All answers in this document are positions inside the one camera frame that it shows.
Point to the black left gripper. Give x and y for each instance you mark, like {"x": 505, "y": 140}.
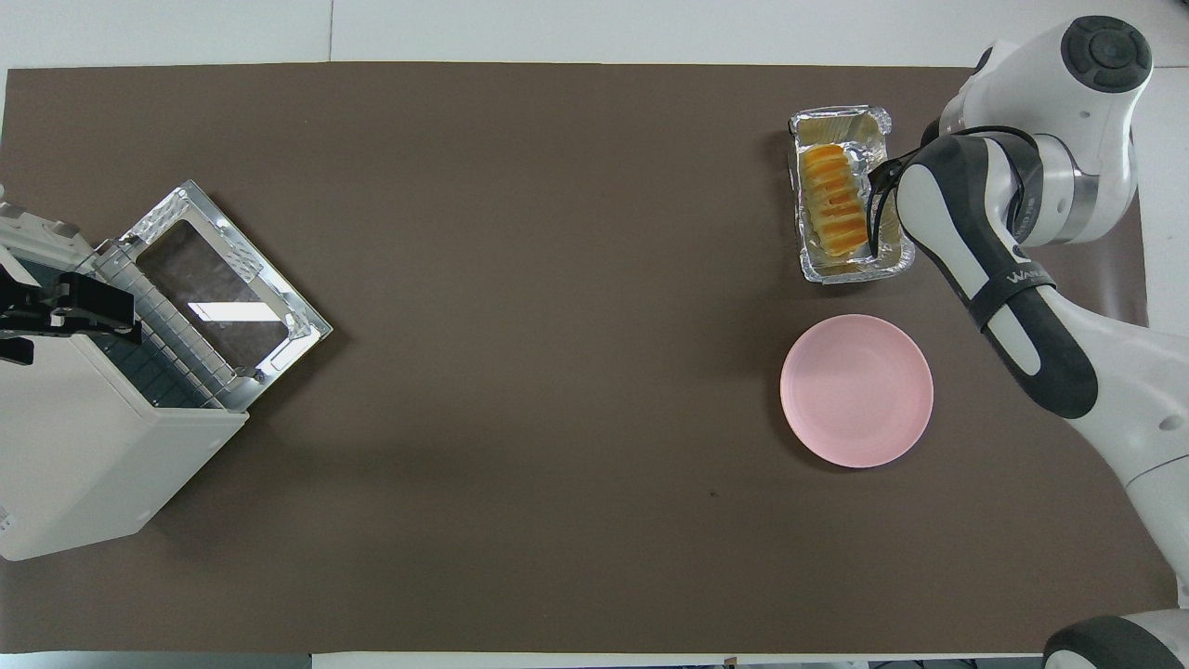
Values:
{"x": 23, "y": 311}

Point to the aluminium foil tray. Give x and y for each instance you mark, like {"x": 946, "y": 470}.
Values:
{"x": 831, "y": 269}

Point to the orange sliced bread loaf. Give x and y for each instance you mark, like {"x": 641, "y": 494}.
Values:
{"x": 831, "y": 200}

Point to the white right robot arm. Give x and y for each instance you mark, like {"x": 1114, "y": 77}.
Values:
{"x": 1068, "y": 121}

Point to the white toaster oven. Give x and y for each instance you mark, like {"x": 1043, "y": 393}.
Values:
{"x": 84, "y": 446}

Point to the brown paper table mat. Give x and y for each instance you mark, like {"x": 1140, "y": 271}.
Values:
{"x": 557, "y": 372}

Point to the pink round plate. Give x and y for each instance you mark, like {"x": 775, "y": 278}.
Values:
{"x": 855, "y": 390}

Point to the glass oven door metal frame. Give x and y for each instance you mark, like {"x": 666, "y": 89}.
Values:
{"x": 214, "y": 279}

